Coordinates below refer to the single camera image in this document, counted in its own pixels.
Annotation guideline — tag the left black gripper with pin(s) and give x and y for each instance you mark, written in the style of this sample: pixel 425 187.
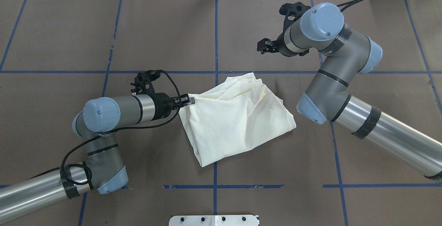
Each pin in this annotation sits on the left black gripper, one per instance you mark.
pixel 161 103

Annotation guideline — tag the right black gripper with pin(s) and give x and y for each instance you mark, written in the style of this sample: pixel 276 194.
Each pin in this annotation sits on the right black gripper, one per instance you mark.
pixel 280 48

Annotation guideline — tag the cream long-sleeve cat shirt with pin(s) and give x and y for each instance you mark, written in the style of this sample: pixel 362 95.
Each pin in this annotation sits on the cream long-sleeve cat shirt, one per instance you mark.
pixel 234 117

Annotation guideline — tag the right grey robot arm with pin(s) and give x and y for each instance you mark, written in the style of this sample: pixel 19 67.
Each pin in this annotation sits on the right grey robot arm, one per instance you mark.
pixel 348 53

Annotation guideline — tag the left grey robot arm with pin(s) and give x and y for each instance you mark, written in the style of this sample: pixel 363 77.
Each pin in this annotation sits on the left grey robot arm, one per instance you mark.
pixel 104 169

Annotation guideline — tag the brown paper table cover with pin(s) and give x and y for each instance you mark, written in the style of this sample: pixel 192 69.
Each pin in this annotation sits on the brown paper table cover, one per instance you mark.
pixel 58 54

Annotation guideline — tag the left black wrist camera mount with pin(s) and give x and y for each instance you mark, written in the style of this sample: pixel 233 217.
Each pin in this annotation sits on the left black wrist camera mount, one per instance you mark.
pixel 143 82

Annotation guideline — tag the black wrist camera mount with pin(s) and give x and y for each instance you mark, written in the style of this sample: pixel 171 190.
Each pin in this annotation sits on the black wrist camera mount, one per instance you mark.
pixel 143 82
pixel 292 12

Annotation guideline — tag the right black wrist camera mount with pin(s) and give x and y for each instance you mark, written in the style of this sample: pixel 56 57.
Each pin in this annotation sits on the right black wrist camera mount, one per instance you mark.
pixel 292 12

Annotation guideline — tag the white metal base plate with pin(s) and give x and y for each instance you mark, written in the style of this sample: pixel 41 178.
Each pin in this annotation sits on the white metal base plate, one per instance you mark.
pixel 214 220

